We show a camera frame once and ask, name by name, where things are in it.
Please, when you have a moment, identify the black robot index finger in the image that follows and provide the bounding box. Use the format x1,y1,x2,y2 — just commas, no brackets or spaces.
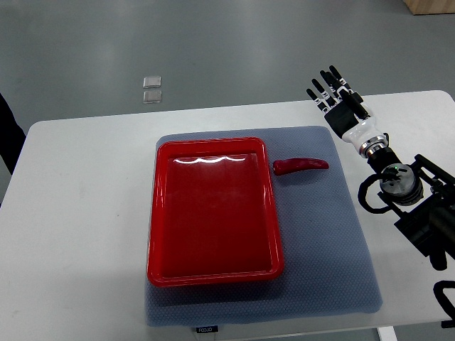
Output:
329,65,352,93

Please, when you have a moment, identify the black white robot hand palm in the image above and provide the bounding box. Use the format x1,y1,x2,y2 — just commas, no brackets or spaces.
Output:
323,104,386,154

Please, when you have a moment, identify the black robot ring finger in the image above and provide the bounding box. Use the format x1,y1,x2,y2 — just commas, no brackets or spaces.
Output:
311,78,336,107

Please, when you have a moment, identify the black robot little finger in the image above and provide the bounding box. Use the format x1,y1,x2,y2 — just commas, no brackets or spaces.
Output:
306,88,329,114

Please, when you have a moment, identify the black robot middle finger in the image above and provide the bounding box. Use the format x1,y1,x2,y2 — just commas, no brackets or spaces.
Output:
320,70,343,103

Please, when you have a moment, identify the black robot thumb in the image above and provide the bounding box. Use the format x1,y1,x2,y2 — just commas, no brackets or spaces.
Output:
339,89,370,120

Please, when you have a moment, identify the red chili pepper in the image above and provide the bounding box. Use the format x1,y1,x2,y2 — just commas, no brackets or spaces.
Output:
272,158,329,176

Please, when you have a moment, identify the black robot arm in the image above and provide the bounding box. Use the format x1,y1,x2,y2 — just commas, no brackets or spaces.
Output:
306,66,454,271

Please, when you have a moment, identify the red plastic tray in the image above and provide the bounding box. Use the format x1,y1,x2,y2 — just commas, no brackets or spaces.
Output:
147,137,284,288

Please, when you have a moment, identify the cardboard box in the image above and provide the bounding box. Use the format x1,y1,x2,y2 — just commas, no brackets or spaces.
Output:
404,0,455,15

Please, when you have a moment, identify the grey mesh mat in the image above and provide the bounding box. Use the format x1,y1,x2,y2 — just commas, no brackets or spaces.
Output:
145,126,382,328

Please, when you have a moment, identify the upper metal floor plate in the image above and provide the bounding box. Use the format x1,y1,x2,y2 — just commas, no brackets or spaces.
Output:
143,75,161,89

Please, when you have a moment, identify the black table label tag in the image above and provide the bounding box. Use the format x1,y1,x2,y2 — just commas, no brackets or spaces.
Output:
195,325,218,334

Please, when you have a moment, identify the dark object at left edge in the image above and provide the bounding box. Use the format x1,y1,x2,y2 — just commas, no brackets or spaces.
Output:
1,95,26,175

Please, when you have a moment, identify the black cable loop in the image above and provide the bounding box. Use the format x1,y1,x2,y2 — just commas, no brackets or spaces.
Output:
357,173,392,215

